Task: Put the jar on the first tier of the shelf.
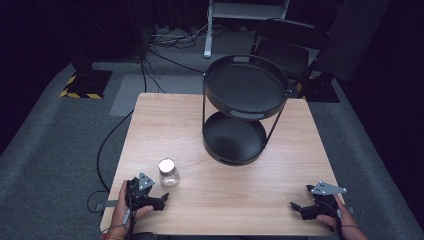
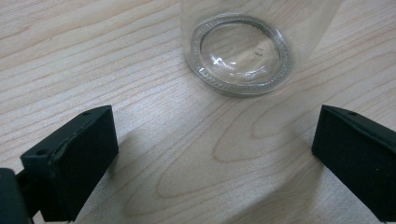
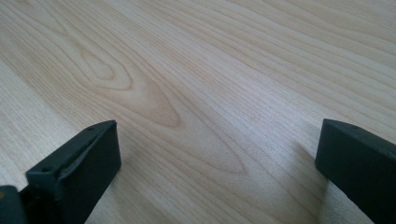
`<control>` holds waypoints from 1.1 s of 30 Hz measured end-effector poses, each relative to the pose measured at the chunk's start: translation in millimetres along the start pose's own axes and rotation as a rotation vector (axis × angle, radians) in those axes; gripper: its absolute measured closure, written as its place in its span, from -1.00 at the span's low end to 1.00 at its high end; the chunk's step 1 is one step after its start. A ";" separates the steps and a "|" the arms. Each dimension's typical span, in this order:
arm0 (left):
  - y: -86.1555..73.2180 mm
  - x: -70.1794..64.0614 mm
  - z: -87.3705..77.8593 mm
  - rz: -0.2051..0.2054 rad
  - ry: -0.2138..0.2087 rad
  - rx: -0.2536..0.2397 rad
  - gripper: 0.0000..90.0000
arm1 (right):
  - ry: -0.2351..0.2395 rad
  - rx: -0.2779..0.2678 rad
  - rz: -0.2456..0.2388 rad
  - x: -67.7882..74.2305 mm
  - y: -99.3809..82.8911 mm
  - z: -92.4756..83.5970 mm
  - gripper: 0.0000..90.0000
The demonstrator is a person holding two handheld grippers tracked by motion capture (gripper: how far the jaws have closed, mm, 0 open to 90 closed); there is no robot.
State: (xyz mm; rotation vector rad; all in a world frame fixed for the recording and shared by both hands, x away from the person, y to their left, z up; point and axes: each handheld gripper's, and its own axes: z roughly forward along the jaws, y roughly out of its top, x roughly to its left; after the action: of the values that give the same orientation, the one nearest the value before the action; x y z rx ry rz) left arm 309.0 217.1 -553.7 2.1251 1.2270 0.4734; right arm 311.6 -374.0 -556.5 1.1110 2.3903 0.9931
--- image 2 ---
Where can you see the clear glass bottle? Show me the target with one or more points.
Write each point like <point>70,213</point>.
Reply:
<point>239,53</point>

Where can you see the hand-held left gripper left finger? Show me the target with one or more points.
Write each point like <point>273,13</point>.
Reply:
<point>70,165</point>

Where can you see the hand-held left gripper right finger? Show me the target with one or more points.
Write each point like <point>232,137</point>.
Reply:
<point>358,158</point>

